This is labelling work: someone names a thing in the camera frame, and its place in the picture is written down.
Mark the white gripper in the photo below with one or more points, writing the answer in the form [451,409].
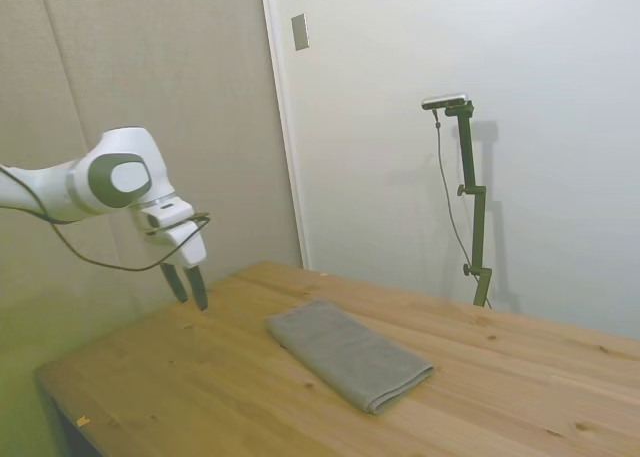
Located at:
[187,242]

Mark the grey towel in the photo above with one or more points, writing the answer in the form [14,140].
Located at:
[345,352]

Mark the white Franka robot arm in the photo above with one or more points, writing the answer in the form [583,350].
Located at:
[125,142]

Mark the small orange tape piece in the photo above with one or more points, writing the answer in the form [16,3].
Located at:
[83,420]

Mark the white door frame trim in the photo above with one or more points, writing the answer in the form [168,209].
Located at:
[285,127]

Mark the grey wall plate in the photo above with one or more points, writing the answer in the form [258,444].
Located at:
[300,32]

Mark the dark jointed camera stand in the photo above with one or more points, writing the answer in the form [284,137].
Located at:
[467,152]

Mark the silver camera on stand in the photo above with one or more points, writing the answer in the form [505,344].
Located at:
[445,100]

